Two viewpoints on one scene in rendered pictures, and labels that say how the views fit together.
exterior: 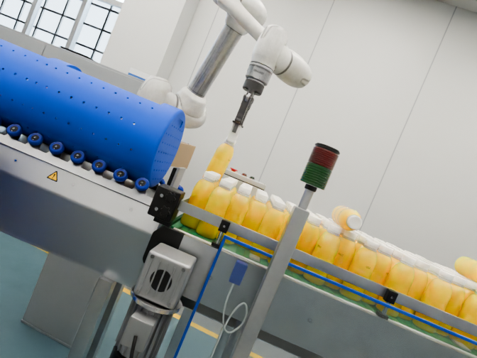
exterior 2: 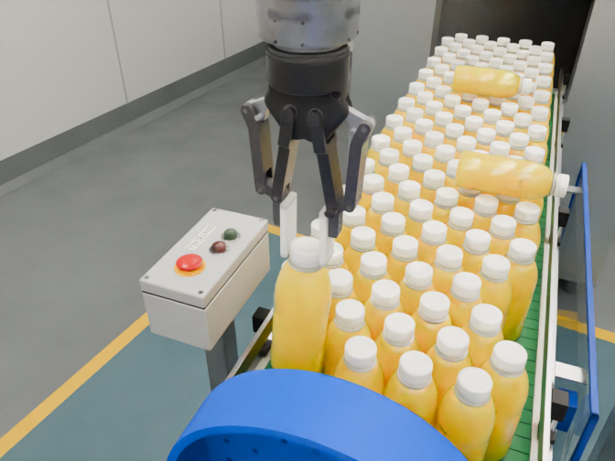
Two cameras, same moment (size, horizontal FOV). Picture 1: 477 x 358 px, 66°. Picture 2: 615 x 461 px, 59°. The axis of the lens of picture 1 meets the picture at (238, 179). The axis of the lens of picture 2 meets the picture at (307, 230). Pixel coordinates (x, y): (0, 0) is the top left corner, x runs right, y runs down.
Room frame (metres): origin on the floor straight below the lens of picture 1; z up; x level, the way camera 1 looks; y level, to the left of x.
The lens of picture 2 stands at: (1.20, 0.55, 1.57)
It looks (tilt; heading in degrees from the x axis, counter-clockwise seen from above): 34 degrees down; 289
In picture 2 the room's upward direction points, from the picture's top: straight up
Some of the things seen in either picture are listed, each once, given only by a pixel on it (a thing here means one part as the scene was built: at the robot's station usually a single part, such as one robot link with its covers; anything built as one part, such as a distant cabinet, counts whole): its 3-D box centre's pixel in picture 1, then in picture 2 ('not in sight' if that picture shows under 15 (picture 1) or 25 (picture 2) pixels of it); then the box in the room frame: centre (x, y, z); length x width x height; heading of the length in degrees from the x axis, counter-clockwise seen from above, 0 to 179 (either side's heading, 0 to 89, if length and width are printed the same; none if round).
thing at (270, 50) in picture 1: (272, 49); not in sight; (1.37, 0.07, 1.57); 0.13 x 0.11 x 0.16; 133
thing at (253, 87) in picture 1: (250, 94); (307, 91); (1.36, 0.08, 1.39); 0.08 x 0.07 x 0.09; 178
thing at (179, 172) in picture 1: (173, 183); not in sight; (1.27, 0.20, 0.99); 0.10 x 0.02 x 0.12; 178
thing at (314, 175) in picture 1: (315, 175); not in sight; (0.89, -0.17, 1.18); 0.06 x 0.06 x 0.05
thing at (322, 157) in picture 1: (323, 158); not in sight; (0.89, -0.17, 1.23); 0.06 x 0.06 x 0.04
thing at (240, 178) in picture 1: (239, 186); (211, 273); (1.55, -0.02, 1.05); 0.20 x 0.10 x 0.10; 88
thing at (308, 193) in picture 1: (314, 177); not in sight; (0.89, -0.17, 1.18); 0.06 x 0.06 x 0.16
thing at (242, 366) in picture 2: not in sight; (382, 149); (1.44, -0.69, 0.96); 1.60 x 0.01 x 0.03; 88
